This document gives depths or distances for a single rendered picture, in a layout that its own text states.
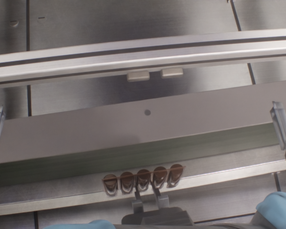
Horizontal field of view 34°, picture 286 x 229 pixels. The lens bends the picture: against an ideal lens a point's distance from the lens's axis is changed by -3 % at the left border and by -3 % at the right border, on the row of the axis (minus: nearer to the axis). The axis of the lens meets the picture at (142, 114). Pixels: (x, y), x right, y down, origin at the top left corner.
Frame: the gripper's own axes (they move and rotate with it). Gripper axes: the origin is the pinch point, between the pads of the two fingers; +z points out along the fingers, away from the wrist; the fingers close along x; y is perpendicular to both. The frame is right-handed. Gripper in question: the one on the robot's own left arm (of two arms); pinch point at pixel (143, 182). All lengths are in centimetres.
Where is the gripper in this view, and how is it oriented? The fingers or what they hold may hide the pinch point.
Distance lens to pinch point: 62.5
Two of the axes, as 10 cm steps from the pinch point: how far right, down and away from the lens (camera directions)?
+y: 1.0, 9.2, 3.7
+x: 9.8, -1.4, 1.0
